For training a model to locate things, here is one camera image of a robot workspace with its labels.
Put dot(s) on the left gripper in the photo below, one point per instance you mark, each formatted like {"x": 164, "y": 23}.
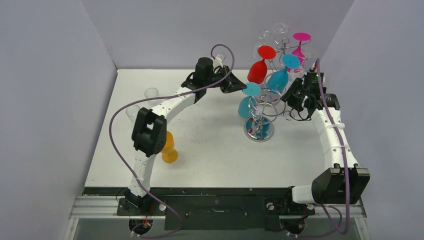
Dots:
{"x": 232, "y": 84}

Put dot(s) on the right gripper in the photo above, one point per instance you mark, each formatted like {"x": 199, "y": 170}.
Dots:
{"x": 296, "y": 91}

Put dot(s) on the blue wine glass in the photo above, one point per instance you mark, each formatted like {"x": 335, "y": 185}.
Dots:
{"x": 248, "y": 103}
{"x": 279, "y": 79}

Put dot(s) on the clear wine glass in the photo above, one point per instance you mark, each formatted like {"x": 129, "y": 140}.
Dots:
{"x": 152, "y": 93}
{"x": 132, "y": 112}

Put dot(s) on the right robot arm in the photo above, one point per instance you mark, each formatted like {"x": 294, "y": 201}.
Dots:
{"x": 343, "y": 180}

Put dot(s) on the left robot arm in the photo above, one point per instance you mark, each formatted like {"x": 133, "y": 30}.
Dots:
{"x": 150, "y": 135}

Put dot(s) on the red wine glass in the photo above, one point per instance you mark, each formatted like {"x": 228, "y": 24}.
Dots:
{"x": 259, "y": 69}

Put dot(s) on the chrome wine glass rack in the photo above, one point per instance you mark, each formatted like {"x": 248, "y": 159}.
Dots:
{"x": 259, "y": 127}

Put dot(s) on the clear glass on rack right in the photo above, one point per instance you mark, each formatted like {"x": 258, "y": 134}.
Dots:
{"x": 306, "y": 57}

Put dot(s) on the clear glass on rack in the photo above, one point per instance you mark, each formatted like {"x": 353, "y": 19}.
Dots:
{"x": 306, "y": 57}
{"x": 280, "y": 28}

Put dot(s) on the pink wine glass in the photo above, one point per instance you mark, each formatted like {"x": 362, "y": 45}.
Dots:
{"x": 303, "y": 38}

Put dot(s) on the clear glass on rack top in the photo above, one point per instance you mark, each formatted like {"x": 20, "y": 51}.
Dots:
{"x": 280, "y": 28}

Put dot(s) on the orange wine glass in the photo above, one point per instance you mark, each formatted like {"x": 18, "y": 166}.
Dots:
{"x": 169, "y": 154}

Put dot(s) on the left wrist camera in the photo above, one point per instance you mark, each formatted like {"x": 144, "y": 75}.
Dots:
{"x": 218, "y": 60}

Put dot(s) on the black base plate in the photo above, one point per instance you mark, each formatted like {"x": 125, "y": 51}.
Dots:
{"x": 216, "y": 208}

